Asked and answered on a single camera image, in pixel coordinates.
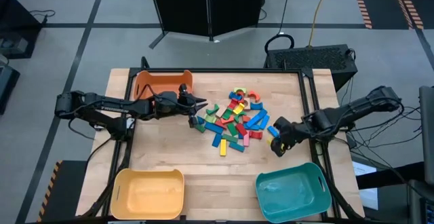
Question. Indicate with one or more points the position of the black hazard-striped floor mat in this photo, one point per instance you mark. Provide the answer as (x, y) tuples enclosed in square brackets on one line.
[(68, 190), (376, 0)]

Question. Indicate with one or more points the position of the long teal block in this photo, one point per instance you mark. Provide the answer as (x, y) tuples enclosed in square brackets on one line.
[(236, 146)]

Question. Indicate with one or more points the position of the teal plastic bin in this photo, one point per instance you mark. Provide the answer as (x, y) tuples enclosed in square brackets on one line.
[(291, 193)]

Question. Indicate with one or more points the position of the light green arch block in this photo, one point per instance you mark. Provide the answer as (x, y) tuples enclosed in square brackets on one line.
[(240, 89)]

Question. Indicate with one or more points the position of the blue arch block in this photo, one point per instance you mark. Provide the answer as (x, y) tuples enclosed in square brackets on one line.
[(256, 107), (234, 96)]

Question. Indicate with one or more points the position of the black folding partition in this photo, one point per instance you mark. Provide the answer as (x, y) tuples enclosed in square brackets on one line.
[(190, 6)]

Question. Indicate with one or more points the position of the black aluminium table frame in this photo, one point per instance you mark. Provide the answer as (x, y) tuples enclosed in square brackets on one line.
[(217, 70)]

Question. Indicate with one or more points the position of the black equipment table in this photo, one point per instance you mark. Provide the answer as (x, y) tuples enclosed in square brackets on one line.
[(17, 20)]

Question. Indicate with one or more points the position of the long blue block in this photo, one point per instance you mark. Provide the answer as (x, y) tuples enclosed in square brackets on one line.
[(264, 122), (213, 128), (273, 131), (256, 118), (253, 127)]

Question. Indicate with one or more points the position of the black metal beam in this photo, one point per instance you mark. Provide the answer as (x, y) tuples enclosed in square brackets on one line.
[(390, 176)]

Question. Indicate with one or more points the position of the orange plastic bin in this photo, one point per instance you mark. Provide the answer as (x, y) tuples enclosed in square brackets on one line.
[(159, 79)]

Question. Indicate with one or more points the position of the dark monitor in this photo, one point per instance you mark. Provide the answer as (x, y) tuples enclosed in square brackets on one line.
[(428, 132)]

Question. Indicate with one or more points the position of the black equipment box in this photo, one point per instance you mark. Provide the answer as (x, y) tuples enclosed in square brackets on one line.
[(8, 88)]

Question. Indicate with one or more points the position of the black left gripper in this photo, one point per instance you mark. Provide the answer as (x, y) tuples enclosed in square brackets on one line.
[(169, 104)]

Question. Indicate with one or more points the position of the long yellow block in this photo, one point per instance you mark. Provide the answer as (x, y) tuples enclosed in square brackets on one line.
[(222, 147), (269, 141)]

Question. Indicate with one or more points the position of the natural wood block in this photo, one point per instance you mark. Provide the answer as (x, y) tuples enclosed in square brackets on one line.
[(247, 104), (221, 111)]

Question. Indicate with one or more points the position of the white paper sheet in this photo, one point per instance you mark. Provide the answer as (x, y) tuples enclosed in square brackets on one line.
[(368, 197)]

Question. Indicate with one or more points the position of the small red block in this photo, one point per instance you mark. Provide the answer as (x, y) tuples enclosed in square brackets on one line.
[(240, 94)]

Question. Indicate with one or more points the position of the small orange block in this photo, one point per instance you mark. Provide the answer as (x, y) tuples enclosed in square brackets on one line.
[(246, 119)]

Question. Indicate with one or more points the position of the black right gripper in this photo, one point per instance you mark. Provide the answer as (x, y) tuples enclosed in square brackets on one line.
[(296, 132)]

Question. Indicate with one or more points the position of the long green block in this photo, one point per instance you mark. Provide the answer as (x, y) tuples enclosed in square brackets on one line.
[(200, 128), (230, 138)]

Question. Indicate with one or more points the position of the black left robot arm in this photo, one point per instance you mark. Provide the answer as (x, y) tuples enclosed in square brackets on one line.
[(115, 107)]

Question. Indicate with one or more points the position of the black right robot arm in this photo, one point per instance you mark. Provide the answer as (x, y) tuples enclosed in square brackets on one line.
[(352, 112)]

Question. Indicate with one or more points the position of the black perforated computer case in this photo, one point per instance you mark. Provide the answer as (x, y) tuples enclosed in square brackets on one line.
[(312, 59)]

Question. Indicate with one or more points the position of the black equipment case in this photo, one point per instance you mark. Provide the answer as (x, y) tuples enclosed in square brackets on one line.
[(422, 203)]

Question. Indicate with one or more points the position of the pink block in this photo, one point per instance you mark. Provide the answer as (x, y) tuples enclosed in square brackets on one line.
[(246, 140)]

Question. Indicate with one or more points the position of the small blue block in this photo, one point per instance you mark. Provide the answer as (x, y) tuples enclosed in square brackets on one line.
[(240, 136)]

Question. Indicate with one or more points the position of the yellow plastic bin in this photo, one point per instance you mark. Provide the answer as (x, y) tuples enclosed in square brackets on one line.
[(147, 195)]

